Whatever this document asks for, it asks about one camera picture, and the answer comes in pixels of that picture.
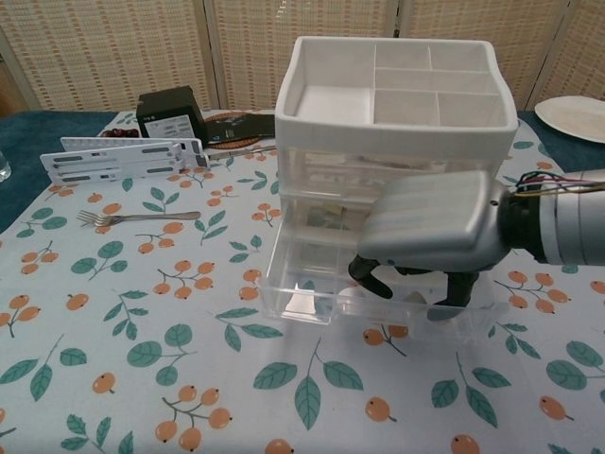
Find metal fork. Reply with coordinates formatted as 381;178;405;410
77;210;203;228

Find dark blue table cover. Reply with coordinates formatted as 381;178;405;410
0;107;605;236

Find clear plastic drawer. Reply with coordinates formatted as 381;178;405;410
278;144;511;195
279;191;379;247
258;234;511;341

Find white plastic drawer organizer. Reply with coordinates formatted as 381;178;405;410
273;35;517;285

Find bamboo folding screen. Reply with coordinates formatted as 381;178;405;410
0;0;605;114

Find black printed card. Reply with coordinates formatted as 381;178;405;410
203;112;277;143

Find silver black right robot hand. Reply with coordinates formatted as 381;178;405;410
347;168;498;323

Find round woven brown coaster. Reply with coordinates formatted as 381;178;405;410
202;111;271;150

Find white folding stand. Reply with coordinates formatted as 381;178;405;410
40;136;209;185

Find black cardboard box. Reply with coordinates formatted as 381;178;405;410
135;84;205;140

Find white round plate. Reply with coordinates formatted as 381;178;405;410
533;95;605;142

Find floral fruit print tablecloth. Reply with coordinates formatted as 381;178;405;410
0;109;605;454

